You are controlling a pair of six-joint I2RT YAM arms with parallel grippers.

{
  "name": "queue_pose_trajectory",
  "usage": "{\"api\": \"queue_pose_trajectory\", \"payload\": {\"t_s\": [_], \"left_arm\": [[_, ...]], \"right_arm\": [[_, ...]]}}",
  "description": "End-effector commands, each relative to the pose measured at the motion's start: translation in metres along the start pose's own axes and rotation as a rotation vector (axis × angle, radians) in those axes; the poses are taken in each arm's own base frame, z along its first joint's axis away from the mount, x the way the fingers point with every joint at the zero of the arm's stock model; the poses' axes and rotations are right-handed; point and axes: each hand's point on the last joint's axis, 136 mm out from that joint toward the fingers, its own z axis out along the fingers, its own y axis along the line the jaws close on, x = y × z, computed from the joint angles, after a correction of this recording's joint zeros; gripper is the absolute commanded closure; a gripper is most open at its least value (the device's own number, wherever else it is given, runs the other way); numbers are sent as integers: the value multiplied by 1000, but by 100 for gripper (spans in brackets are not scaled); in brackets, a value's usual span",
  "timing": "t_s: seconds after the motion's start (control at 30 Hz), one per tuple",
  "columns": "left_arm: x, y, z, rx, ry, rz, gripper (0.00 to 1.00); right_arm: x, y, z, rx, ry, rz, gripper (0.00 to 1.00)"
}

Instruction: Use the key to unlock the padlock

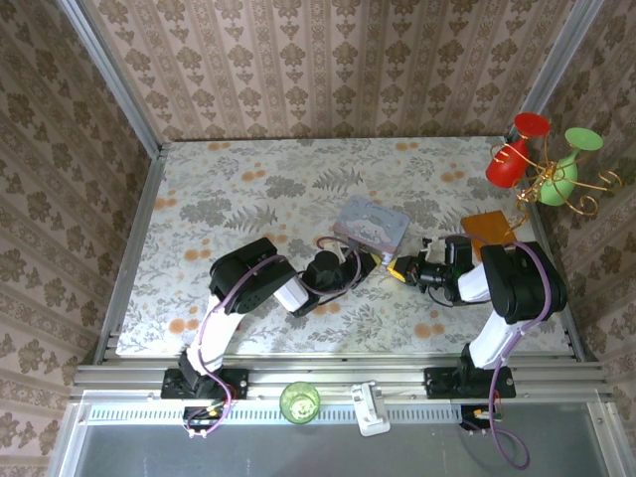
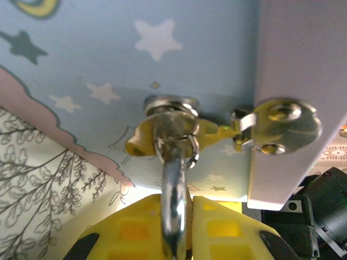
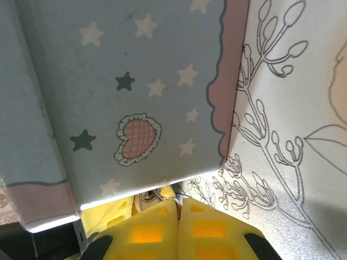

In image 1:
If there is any blue cartoon tin box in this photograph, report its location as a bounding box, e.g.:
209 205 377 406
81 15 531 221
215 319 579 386
332 194 411 262

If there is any orange brown box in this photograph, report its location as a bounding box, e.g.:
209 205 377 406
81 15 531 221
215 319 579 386
460 210 518 249

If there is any floral patterned table mat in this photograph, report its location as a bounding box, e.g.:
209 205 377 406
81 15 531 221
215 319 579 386
114 136 572 357

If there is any red plastic goblet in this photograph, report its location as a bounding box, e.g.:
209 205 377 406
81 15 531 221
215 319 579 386
485 112 552 189

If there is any green transparent cup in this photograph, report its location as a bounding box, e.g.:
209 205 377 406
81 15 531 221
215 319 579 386
279 381 321 425

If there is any black connector board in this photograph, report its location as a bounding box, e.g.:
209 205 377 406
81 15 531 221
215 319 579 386
182 404 235 438
459 404 504 434

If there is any green plastic goblet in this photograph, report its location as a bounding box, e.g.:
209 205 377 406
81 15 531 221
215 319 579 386
539 127 604 207

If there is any grey metal panel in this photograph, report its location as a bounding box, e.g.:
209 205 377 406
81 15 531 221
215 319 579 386
49 390 617 477

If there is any wide aluminium frame rail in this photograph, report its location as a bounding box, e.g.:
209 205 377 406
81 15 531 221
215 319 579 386
72 357 615 401

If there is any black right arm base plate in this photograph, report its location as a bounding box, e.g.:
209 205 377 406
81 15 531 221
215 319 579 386
423 365 517 398

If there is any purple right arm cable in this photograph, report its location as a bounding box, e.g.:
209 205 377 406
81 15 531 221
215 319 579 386
461 238 568 469

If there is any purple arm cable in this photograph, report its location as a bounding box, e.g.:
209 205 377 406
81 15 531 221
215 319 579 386
461 238 568 469
186 236 362 438

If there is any white plastic bracket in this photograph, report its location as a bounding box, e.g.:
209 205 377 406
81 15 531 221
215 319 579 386
350 381 392 437

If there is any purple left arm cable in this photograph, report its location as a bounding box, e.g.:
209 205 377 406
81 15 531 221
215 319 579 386
186 236 362 438

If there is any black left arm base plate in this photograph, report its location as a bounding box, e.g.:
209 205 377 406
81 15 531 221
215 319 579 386
161 367 249 400

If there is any gold wire glass stand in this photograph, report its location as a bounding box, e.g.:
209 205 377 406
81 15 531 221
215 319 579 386
489 133 620 230

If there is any perforated metal cable tray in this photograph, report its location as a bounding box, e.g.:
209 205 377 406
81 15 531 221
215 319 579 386
81 402 466 423

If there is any aluminium frame post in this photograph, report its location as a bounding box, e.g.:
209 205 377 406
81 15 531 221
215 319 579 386
57 0 165 158
506 0 610 145

